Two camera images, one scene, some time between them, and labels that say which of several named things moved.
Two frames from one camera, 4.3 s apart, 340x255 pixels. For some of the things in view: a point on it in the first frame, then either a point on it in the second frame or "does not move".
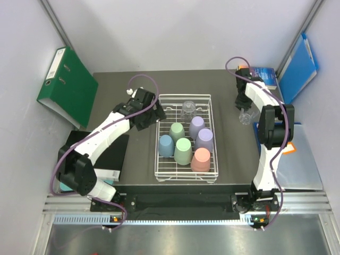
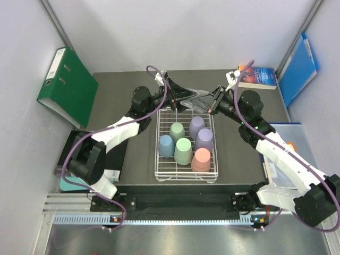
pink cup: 200,162 does not move
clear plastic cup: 188,111 → 200,102
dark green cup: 177,131 does not move
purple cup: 196,125 does not move
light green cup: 183,153 does not move
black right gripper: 239,104 → 219,94
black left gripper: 158,116 → 176,94
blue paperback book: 268,75 does not move
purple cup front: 204,139 does not move
